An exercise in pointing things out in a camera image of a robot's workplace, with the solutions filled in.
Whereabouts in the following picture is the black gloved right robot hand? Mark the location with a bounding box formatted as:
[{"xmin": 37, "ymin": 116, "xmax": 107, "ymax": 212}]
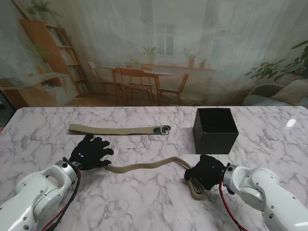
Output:
[{"xmin": 184, "ymin": 154, "xmax": 230, "ymax": 191}]

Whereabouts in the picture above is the black square storage box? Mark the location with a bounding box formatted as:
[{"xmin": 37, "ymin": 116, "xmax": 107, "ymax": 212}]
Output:
[{"xmin": 192, "ymin": 108, "xmax": 239, "ymax": 154}]

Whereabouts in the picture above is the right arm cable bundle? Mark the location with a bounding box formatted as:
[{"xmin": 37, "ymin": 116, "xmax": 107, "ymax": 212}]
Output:
[{"xmin": 219, "ymin": 182, "xmax": 250, "ymax": 231}]

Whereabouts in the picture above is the beige woven belt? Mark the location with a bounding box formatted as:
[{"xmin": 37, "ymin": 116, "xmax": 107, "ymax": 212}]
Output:
[
  {"xmin": 105, "ymin": 156, "xmax": 205, "ymax": 201},
  {"xmin": 68, "ymin": 124, "xmax": 172, "ymax": 136}
]

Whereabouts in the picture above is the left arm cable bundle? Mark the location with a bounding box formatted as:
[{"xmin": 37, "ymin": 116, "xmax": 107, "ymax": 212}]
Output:
[{"xmin": 40, "ymin": 168, "xmax": 83, "ymax": 231}]

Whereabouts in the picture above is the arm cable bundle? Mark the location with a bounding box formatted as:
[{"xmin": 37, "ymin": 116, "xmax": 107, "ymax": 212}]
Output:
[
  {"xmin": 219, "ymin": 182, "xmax": 250, "ymax": 231},
  {"xmin": 40, "ymin": 168, "xmax": 83, "ymax": 231}
]

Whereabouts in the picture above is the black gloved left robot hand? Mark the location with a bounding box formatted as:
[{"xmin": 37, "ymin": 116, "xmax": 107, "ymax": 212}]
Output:
[{"xmin": 68, "ymin": 134, "xmax": 114, "ymax": 171}]

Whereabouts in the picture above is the printed room scene backdrop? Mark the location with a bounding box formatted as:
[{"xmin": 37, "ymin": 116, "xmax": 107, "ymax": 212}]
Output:
[{"xmin": 0, "ymin": 0, "xmax": 308, "ymax": 107}]

